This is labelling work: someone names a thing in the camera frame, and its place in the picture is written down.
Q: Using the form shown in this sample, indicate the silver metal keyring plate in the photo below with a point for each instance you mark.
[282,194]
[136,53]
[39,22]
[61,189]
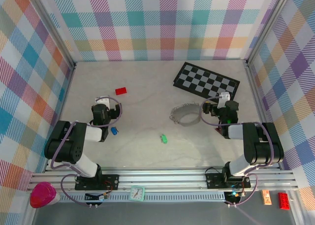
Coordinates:
[190,121]

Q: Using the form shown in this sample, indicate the green key tag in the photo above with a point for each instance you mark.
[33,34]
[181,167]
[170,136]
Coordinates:
[163,138]

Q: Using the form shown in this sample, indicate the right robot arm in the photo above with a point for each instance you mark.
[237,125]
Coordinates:
[261,146]

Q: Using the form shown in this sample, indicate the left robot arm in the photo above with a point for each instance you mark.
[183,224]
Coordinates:
[78,151]

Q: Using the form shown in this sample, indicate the blue key tag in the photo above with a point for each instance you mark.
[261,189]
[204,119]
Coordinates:
[114,131]

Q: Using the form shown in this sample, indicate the red toy brick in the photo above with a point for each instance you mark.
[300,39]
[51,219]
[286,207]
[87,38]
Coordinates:
[284,200]
[121,91]

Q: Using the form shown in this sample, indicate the small dark red object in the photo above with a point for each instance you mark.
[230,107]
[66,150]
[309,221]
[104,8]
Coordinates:
[218,131]

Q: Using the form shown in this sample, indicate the black grey chessboard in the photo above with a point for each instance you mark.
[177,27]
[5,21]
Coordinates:
[204,79]

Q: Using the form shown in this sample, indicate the mint green alarm clock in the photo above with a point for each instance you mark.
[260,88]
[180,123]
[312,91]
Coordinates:
[136,193]

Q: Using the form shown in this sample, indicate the orange wooden block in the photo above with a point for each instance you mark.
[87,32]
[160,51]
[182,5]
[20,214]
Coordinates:
[266,198]

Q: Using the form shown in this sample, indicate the pink plastic cup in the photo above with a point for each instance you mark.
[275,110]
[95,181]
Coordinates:
[43,194]

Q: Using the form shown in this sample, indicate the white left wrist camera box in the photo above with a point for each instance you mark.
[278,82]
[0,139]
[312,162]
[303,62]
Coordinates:
[104,100]

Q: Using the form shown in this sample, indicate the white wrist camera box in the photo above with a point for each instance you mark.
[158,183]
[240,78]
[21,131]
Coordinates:
[104,100]
[225,96]

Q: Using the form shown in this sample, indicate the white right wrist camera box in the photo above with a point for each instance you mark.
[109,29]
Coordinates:
[225,96]

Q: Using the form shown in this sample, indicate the aluminium table edge rail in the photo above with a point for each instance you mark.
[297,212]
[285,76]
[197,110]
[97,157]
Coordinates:
[64,99]
[256,92]

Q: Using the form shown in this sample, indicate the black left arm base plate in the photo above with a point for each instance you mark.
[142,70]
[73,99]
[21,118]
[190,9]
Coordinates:
[110,180]

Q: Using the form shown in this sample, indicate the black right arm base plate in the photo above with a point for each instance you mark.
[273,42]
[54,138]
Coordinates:
[214,182]

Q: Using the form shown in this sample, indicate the aluminium mounting rail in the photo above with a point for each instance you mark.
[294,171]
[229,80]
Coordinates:
[160,179]

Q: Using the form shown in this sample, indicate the aluminium frame post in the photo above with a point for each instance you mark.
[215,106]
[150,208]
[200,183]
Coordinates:
[56,28]
[267,25]

